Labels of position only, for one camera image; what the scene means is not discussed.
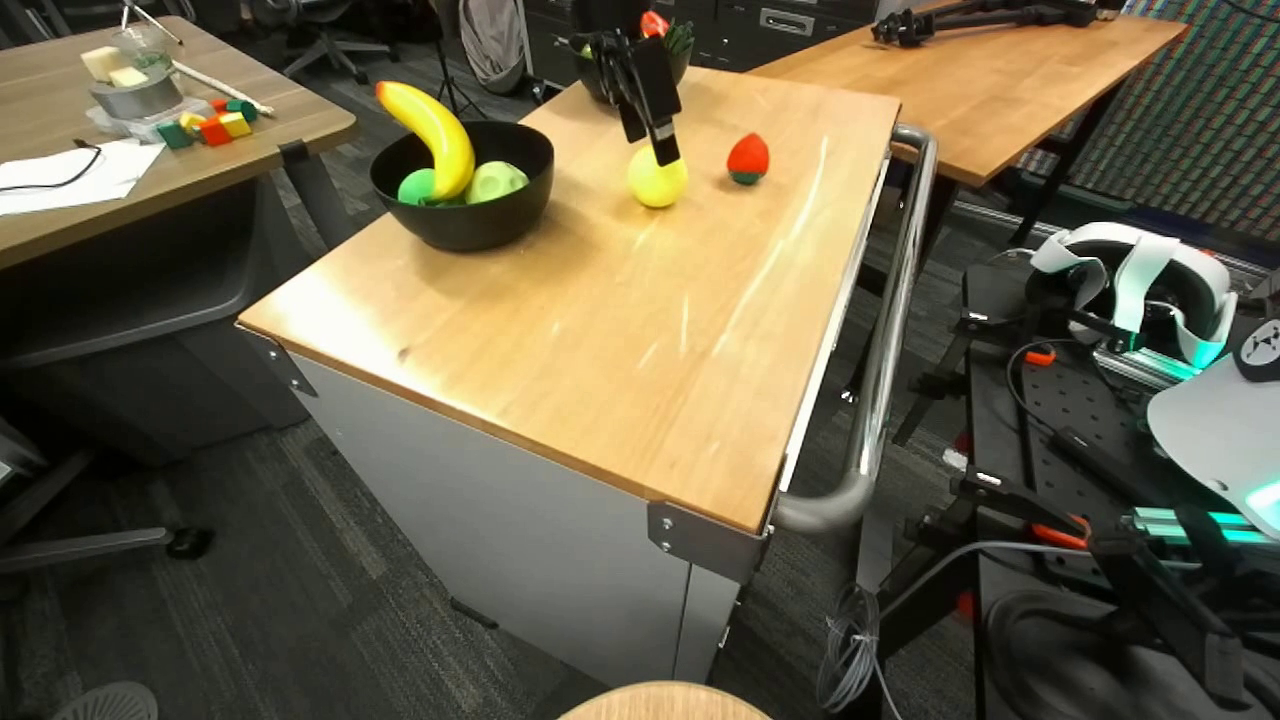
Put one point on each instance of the large wooden desk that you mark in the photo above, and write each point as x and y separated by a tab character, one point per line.
986	93

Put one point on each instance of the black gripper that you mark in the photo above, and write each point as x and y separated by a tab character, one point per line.
625	58

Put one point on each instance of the red toy strawberry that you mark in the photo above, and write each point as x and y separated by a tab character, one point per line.
748	157

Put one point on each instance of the red toy cube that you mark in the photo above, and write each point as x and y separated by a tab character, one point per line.
212	133

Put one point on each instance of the grey white cloth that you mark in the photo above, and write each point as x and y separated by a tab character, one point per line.
494	45

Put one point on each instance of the wooden side desk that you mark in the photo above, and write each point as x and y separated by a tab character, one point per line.
284	113

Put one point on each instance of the grey round object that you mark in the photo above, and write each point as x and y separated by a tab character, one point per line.
105	704

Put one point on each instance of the black cabinet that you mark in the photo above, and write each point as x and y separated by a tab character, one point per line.
745	48

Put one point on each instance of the yellow toy banana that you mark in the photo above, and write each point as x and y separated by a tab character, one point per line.
440	133

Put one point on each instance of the white paper sheet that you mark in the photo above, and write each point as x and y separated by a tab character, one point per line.
83	181

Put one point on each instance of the white label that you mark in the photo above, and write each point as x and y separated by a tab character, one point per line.
786	23

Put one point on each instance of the white VR headset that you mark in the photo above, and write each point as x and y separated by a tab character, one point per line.
1135	286

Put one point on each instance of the grey device with teal light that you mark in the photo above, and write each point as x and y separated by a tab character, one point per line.
1213	427

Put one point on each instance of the yellow toy cube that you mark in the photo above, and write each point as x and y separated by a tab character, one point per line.
239	124
195	120

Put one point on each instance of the black plastic bowl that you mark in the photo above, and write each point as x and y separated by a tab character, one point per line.
463	225
686	64

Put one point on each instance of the yellow-green ball with dent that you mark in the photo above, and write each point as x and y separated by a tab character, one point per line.
653	185

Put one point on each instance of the pale green toy apple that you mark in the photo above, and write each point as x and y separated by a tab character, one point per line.
503	181

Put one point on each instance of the black mesh office chair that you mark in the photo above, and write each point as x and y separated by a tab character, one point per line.
324	45

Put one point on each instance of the white cart cabinet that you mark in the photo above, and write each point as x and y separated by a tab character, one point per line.
504	533

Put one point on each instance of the person in plaid shirt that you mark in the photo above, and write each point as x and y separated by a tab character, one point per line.
1175	120

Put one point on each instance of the thin white stick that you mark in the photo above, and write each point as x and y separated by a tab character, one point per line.
221	86

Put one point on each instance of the metal corner bracket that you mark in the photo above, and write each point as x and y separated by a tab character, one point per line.
692	533

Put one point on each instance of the round wooden stool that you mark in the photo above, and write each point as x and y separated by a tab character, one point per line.
667	704

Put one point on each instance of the green toy cube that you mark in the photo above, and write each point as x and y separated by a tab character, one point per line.
173	137
245	107

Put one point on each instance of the black tripod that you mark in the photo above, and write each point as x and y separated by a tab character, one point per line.
448	64

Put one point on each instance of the clear plastic container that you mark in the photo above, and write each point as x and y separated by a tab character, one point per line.
132	86

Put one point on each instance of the black breadboard table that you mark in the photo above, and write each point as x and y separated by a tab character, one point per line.
1122	427

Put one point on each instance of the grey office chair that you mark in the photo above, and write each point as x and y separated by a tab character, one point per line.
120	307

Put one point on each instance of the long black device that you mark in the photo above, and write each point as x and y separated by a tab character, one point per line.
933	27

